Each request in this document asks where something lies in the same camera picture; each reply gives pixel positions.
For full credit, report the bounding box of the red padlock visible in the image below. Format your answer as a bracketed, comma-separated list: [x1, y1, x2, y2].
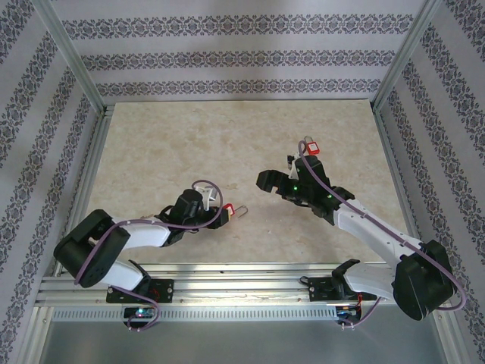
[222, 202, 250, 220]
[304, 135, 321, 156]

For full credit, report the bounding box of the left controller board green light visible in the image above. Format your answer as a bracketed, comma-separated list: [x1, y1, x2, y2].
[123, 306, 157, 324]

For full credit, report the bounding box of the grey metal panel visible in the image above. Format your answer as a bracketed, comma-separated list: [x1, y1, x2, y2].
[37, 303, 452, 364]

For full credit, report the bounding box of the right controller board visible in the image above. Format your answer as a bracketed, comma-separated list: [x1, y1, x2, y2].
[335, 304, 365, 323]

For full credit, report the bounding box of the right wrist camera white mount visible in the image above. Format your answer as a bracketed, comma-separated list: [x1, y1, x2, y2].
[286, 152, 301, 180]

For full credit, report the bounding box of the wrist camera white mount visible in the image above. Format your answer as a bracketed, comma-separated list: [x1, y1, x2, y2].
[192, 183, 220, 210]
[286, 152, 301, 180]

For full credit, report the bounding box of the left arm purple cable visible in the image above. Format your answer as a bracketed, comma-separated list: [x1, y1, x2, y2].
[74, 180, 224, 333]

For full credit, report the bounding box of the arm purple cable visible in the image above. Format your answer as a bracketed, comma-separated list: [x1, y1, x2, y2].
[298, 140, 467, 330]
[74, 180, 224, 333]

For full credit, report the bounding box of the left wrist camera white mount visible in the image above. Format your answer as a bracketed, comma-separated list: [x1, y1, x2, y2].
[192, 183, 220, 210]

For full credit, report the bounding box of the long aluminium base rail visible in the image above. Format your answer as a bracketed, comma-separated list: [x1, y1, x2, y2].
[36, 263, 452, 309]

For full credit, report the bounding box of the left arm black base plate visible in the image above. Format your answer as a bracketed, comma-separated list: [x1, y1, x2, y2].
[107, 278, 175, 304]

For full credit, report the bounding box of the right aluminium side rail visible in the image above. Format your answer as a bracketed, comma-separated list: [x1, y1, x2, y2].
[373, 105, 431, 272]

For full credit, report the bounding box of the aluminium side rail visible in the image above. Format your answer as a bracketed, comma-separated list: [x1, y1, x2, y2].
[56, 105, 114, 266]
[373, 105, 431, 272]

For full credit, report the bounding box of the grey slotted cable duct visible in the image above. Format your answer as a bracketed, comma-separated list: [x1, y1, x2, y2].
[52, 306, 339, 322]

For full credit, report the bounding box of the left aluminium side rail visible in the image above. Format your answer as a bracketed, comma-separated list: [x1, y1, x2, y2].
[56, 105, 114, 266]

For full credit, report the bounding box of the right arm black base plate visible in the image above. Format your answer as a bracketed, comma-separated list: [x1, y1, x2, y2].
[308, 276, 377, 303]

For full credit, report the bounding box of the right aluminium frame post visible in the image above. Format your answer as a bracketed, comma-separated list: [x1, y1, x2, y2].
[372, 0, 446, 111]

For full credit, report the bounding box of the aluminium frame post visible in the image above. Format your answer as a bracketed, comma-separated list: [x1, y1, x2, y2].
[33, 0, 107, 115]
[372, 0, 446, 111]

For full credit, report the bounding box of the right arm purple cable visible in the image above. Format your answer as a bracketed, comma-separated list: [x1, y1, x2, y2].
[298, 140, 467, 330]

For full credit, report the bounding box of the left aluminium frame post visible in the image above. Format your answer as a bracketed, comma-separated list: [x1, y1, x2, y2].
[33, 0, 107, 115]

